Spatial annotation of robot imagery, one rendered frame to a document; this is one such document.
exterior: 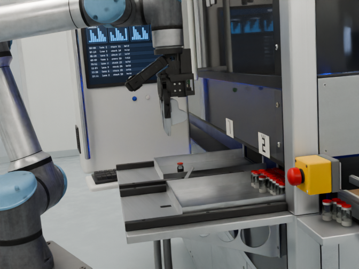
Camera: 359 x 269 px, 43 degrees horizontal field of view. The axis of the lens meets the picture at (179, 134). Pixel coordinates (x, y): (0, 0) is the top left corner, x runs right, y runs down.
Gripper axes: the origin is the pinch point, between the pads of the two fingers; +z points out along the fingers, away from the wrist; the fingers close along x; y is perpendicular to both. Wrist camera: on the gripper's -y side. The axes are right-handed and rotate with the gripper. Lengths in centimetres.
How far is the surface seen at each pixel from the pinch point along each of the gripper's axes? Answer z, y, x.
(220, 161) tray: 21, 26, 50
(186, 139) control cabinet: 19, 21, 92
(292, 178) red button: 9.9, 24.3, -19.5
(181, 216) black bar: 19.6, 1.2, -8.1
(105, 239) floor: 110, -23, 212
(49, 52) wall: -37, -81, 544
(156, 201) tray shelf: 21.5, -2.5, 12.1
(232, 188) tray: 21.3, 20.4, 14.9
